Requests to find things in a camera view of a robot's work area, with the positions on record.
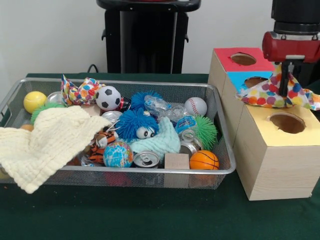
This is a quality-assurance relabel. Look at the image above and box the cream waffle cloth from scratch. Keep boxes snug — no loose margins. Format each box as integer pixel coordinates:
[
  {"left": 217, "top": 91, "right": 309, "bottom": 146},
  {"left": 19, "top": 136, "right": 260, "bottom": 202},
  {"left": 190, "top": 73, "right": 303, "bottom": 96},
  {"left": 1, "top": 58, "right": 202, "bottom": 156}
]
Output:
[{"left": 0, "top": 104, "right": 112, "bottom": 195}]

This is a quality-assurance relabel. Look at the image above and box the dark green tablecloth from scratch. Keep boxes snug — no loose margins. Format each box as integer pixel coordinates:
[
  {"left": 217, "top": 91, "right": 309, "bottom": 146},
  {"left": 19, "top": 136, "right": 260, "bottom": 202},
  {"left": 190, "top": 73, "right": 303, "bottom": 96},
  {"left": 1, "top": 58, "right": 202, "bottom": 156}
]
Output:
[{"left": 0, "top": 72, "right": 320, "bottom": 240}]

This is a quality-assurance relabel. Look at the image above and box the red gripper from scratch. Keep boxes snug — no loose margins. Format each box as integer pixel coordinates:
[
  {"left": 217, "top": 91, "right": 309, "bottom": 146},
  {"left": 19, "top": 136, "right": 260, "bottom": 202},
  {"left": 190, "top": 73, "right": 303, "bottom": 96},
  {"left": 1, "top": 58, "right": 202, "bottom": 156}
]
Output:
[{"left": 261, "top": 31, "right": 320, "bottom": 97}]

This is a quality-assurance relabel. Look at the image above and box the black and white soccer ball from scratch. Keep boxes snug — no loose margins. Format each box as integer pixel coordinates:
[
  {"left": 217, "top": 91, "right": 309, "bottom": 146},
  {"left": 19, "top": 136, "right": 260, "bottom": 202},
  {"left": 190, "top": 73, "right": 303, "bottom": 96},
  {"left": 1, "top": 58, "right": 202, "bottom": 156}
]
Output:
[{"left": 95, "top": 85, "right": 122, "bottom": 111}]

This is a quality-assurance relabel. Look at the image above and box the wooden box with three holes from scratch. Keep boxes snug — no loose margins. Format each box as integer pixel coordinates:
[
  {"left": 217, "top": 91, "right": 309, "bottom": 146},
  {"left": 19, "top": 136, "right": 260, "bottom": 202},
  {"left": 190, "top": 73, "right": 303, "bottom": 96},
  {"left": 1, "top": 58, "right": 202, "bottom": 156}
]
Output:
[{"left": 207, "top": 47, "right": 316, "bottom": 202}]

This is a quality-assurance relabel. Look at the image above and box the green cloth side table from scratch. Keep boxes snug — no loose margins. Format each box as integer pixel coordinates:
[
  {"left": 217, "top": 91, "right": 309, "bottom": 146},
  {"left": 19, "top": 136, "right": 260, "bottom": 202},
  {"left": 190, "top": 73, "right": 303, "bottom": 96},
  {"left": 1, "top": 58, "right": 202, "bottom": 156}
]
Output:
[{"left": 303, "top": 82, "right": 320, "bottom": 97}]

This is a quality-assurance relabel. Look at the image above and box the yellow tennis ball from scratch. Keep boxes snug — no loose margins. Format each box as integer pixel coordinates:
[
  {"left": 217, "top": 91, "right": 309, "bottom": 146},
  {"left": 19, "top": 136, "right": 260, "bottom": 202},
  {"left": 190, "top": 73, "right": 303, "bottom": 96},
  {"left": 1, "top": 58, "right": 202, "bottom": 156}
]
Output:
[{"left": 23, "top": 91, "right": 48, "bottom": 115}]

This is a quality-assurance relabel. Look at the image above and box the green spiky ball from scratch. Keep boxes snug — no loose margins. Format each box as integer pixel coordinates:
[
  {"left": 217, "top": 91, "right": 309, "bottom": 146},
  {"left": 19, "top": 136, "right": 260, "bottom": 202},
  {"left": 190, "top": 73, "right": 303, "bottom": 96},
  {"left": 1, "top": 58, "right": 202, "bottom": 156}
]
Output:
[{"left": 191, "top": 114, "right": 218, "bottom": 151}]

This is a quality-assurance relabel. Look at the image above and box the orange basketball toy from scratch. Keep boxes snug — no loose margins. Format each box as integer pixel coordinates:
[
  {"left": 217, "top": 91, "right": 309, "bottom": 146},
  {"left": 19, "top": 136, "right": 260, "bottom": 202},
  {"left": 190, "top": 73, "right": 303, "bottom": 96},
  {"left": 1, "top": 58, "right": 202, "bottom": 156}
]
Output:
[{"left": 189, "top": 149, "right": 220, "bottom": 171}]

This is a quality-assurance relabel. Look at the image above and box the small globe ball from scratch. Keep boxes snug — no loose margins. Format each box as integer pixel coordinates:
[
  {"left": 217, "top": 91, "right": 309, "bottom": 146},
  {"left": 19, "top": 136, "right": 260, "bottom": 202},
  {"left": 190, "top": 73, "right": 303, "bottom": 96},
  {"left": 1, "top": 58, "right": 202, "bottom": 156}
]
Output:
[{"left": 103, "top": 141, "right": 134, "bottom": 168}]

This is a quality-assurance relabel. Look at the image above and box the colourful dotted napkin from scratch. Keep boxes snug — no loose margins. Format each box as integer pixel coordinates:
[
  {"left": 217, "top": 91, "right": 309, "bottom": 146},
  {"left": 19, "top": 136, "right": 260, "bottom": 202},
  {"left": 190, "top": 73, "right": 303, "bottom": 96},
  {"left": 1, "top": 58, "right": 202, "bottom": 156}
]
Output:
[
  {"left": 234, "top": 65, "right": 320, "bottom": 111},
  {"left": 59, "top": 73, "right": 106, "bottom": 108}
]

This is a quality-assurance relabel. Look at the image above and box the light blue cloth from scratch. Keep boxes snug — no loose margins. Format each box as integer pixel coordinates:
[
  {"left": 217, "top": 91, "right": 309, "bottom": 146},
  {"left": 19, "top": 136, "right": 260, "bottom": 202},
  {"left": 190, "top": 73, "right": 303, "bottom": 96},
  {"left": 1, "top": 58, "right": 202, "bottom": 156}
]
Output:
[{"left": 129, "top": 116, "right": 181, "bottom": 155}]

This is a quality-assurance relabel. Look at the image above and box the blue spiky ball with eyes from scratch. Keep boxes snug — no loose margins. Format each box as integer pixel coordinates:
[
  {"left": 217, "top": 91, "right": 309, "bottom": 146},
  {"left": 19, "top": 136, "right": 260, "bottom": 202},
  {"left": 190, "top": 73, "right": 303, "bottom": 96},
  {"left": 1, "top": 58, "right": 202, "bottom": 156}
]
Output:
[{"left": 114, "top": 107, "right": 160, "bottom": 143}]

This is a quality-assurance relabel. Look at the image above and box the silver mesh bin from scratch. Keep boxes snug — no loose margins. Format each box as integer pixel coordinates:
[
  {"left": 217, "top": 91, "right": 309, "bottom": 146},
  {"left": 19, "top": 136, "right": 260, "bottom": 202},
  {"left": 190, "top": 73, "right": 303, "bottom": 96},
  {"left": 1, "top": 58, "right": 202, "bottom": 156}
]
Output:
[{"left": 0, "top": 77, "right": 237, "bottom": 190}]

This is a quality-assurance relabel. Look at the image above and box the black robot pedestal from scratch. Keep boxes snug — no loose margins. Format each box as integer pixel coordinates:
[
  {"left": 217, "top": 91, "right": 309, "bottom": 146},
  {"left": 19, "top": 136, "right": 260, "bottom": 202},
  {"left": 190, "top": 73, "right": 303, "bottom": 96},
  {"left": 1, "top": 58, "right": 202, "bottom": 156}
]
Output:
[{"left": 96, "top": 0, "right": 202, "bottom": 74}]

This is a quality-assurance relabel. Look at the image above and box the black upright board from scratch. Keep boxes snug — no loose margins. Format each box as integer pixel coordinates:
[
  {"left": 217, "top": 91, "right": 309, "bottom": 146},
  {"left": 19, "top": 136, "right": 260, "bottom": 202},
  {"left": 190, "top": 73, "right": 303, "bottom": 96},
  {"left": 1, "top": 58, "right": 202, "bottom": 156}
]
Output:
[{"left": 291, "top": 61, "right": 320, "bottom": 91}]

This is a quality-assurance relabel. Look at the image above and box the white baseball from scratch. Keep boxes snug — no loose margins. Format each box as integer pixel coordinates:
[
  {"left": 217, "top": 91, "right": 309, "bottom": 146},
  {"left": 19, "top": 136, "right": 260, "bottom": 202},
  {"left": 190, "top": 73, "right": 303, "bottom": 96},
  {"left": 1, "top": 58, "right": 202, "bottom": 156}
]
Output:
[{"left": 184, "top": 96, "right": 208, "bottom": 117}]

